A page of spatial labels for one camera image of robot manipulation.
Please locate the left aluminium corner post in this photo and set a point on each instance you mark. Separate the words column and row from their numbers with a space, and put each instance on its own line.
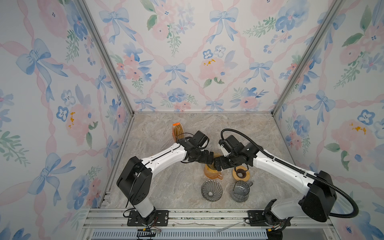
column 90, row 24

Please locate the coffee filter pack orange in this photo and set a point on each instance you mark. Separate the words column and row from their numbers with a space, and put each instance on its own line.
column 178, row 131

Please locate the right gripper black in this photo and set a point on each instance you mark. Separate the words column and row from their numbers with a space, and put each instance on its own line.
column 221, row 160

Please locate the orange glass carafe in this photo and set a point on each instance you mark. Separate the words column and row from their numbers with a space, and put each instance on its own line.
column 211, row 173

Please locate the grey ribbed dripper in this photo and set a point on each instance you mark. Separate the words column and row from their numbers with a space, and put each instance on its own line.
column 211, row 191

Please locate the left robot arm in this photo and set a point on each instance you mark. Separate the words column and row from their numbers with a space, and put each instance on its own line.
column 135, row 180

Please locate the aluminium mounting rail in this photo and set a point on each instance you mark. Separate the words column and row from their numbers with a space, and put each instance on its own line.
column 200, row 224

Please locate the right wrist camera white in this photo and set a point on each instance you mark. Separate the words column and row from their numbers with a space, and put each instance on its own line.
column 223, row 150

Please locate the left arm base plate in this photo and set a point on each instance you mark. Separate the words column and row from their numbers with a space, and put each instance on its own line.
column 158, row 218

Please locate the grey glass carafe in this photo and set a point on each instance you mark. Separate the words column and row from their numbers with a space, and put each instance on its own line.
column 240, row 192

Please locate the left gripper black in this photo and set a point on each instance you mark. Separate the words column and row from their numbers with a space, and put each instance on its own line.
column 205, row 159

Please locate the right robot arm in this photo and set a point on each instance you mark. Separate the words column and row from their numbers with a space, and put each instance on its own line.
column 315, row 199

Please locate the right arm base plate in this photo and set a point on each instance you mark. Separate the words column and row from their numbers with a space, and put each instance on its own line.
column 258, row 218

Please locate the aluminium corner post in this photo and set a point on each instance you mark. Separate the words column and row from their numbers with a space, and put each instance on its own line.
column 328, row 19
column 90, row 24

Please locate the right aluminium corner post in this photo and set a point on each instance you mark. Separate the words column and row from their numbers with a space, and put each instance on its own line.
column 328, row 19

